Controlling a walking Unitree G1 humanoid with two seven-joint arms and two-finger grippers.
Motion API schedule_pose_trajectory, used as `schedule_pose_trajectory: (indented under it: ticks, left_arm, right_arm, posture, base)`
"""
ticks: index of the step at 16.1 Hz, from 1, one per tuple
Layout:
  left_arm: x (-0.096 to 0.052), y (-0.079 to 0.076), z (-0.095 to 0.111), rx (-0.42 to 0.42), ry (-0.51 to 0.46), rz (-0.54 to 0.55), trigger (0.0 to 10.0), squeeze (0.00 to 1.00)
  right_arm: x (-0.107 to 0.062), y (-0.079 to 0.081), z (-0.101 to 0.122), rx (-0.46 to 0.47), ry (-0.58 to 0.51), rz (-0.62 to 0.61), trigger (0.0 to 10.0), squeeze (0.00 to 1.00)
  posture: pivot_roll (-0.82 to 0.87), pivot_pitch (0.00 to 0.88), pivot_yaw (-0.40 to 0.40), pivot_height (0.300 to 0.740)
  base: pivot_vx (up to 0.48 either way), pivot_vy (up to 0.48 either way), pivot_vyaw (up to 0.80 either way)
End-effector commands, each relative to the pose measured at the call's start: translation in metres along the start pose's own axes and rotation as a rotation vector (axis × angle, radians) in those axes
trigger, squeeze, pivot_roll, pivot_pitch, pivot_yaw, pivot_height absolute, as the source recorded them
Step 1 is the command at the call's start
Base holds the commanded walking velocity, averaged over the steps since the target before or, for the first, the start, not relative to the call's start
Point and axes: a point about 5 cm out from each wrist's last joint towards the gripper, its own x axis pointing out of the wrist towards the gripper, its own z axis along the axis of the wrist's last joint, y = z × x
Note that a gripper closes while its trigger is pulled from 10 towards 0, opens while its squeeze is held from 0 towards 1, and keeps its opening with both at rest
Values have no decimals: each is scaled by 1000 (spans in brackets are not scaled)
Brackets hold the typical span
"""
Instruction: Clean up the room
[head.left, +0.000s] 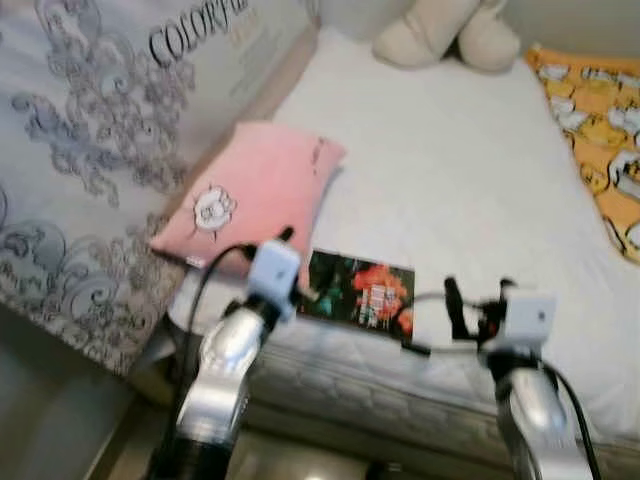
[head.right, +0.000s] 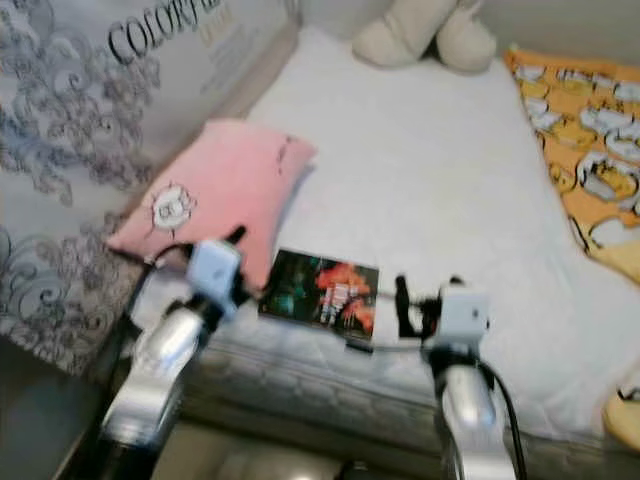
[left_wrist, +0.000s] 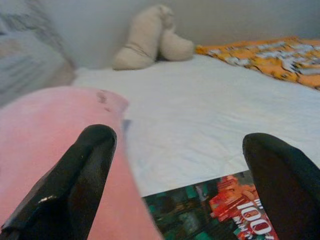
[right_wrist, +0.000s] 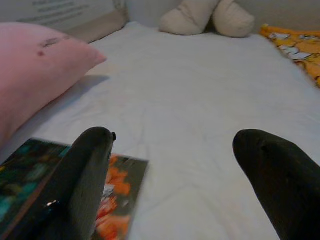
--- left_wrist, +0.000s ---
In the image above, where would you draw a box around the pink plush pillow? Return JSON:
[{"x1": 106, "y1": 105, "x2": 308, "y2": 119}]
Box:
[{"x1": 0, "y1": 86, "x2": 165, "y2": 240}]

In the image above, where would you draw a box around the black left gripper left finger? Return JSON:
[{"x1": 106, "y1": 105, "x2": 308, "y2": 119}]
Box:
[{"x1": 0, "y1": 124, "x2": 118, "y2": 240}]

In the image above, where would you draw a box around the yellow cartoon egg duvet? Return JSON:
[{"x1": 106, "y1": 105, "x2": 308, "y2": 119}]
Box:
[{"x1": 194, "y1": 36, "x2": 320, "y2": 91}]

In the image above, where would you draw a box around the beige plush toy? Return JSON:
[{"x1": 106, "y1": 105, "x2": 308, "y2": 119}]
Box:
[{"x1": 111, "y1": 4, "x2": 195, "y2": 71}]

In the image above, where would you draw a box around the white quilted mattress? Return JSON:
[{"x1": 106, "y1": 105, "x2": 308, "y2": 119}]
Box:
[{"x1": 71, "y1": 53, "x2": 320, "y2": 196}]

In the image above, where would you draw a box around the grey patterned blanket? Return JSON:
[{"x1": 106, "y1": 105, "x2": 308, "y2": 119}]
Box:
[{"x1": 0, "y1": 0, "x2": 76, "y2": 106}]

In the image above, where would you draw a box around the green and red book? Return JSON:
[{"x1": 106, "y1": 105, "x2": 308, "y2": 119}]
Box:
[{"x1": 142, "y1": 169, "x2": 280, "y2": 240}]

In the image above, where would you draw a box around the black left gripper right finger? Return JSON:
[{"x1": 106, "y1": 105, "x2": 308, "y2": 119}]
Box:
[{"x1": 242, "y1": 132, "x2": 320, "y2": 240}]

